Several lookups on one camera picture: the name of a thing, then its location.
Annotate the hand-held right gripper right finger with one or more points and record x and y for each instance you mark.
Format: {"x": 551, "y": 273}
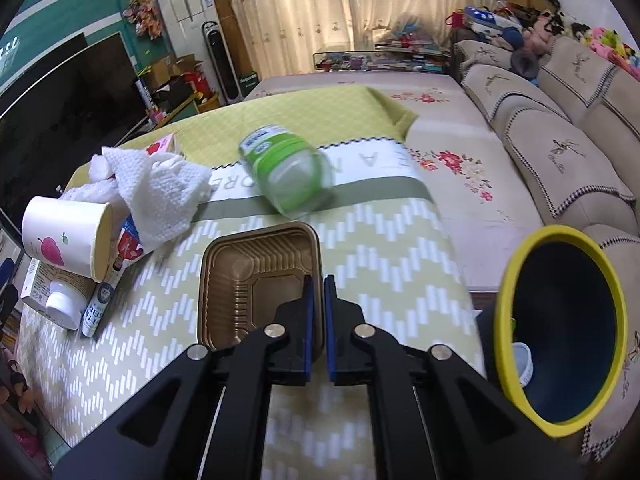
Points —
{"x": 330, "y": 325}

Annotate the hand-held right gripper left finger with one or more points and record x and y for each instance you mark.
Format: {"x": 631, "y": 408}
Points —
{"x": 308, "y": 325}

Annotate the brown plastic tray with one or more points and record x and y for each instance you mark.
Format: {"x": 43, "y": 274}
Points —
{"x": 235, "y": 280}

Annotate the clear jar with green label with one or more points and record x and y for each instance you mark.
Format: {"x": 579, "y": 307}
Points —
{"x": 287, "y": 170}

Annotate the white paper towel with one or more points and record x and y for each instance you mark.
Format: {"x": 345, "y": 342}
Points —
{"x": 155, "y": 195}

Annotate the yellow rimmed dark bin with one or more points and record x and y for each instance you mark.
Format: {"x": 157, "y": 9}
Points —
{"x": 565, "y": 330}

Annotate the white plastic bottle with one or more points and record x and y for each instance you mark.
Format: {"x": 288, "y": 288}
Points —
{"x": 64, "y": 304}

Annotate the white paper cup pink print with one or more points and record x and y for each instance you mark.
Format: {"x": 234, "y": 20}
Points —
{"x": 60, "y": 232}

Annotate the white bottle with box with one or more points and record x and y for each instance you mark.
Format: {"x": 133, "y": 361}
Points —
{"x": 32, "y": 282}

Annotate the white blue printed packet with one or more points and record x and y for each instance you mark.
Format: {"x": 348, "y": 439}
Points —
{"x": 102, "y": 302}

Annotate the pink carton box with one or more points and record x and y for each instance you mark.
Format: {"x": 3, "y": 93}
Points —
{"x": 162, "y": 144}

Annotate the floral beige mat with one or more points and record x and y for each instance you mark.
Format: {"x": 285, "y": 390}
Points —
{"x": 465, "y": 125}

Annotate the green white box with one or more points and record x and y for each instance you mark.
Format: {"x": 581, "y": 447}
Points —
{"x": 248, "y": 86}

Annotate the red canister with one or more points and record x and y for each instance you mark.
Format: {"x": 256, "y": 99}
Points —
{"x": 196, "y": 85}

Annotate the glass table with books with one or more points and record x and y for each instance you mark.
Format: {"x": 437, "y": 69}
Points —
{"x": 380, "y": 60}

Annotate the white black tower fan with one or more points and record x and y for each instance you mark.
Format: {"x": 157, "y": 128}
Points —
{"x": 222, "y": 65}

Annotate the beige sofa with deer covers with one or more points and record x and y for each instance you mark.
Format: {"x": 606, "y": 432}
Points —
{"x": 560, "y": 160}

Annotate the open cardboard box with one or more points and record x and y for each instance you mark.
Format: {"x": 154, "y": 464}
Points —
{"x": 175, "y": 67}

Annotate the beige embroidered curtains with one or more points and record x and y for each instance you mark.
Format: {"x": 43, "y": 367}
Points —
{"x": 350, "y": 5}

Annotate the brown wooden board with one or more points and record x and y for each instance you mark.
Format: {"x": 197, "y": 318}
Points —
{"x": 225, "y": 10}

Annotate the dark neck pillow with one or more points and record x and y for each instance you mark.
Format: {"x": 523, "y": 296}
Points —
{"x": 524, "y": 62}

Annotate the black flat television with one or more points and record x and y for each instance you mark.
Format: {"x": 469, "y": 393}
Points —
{"x": 60, "y": 110}

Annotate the red bag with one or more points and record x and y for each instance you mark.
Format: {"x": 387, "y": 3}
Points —
{"x": 455, "y": 20}

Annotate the blue starry toy case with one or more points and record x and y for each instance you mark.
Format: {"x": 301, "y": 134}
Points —
{"x": 487, "y": 22}

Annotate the hanging flower decoration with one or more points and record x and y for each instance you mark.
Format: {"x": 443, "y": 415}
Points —
{"x": 142, "y": 12}

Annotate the pile of plush toys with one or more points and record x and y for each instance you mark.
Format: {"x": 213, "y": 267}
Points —
{"x": 555, "y": 25}

